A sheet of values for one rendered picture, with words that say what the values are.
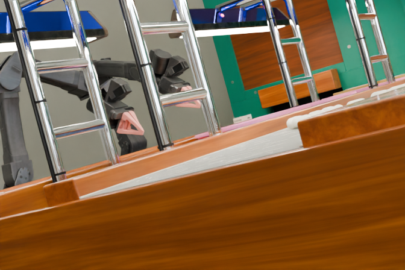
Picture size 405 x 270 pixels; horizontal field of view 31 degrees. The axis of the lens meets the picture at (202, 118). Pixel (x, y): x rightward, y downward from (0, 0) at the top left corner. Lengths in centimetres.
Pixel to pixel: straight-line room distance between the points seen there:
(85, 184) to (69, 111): 334
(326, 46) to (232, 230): 196
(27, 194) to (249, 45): 167
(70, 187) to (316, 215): 32
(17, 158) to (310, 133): 144
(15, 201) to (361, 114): 72
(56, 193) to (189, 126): 294
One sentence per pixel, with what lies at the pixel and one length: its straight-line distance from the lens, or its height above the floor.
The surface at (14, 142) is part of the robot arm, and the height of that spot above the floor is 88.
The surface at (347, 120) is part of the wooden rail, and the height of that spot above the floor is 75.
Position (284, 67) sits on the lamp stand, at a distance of 210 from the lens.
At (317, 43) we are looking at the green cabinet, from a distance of 268.
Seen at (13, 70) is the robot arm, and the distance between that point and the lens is 210.
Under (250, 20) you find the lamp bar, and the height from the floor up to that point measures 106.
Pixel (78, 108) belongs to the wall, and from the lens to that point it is 419.
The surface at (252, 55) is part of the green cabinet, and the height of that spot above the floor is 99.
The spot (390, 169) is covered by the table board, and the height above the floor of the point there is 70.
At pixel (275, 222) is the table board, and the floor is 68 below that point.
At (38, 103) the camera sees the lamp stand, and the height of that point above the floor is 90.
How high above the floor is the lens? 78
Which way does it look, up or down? 1 degrees up
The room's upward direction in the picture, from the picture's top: 15 degrees counter-clockwise
